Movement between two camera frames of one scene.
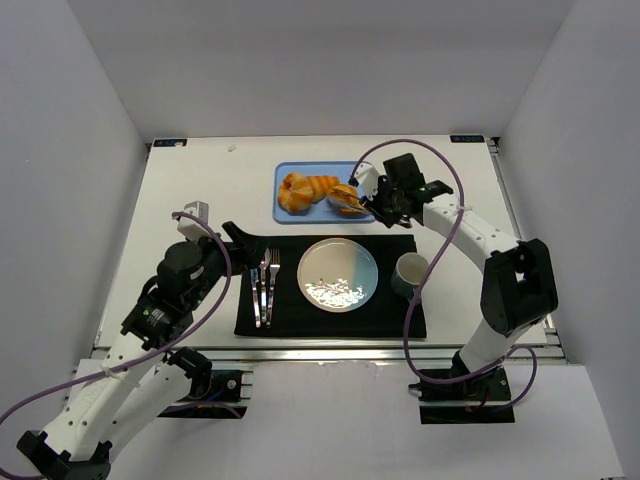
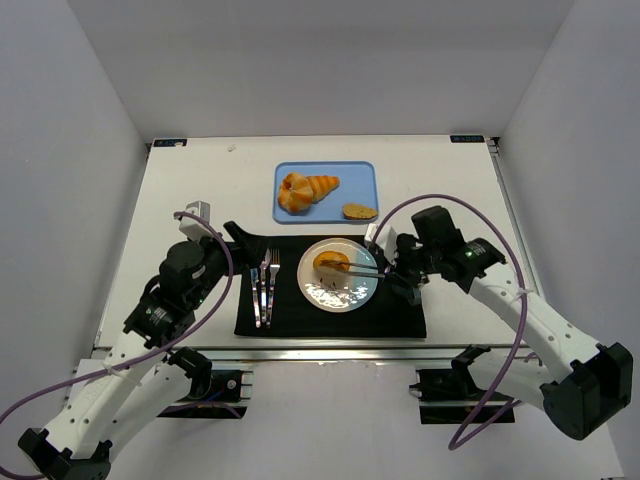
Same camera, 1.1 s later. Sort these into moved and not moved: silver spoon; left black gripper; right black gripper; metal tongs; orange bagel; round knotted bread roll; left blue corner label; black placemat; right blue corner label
Moved: right black gripper; orange bagel; metal tongs
Not moved: round knotted bread roll; left black gripper; black placemat; silver spoon; right blue corner label; left blue corner label
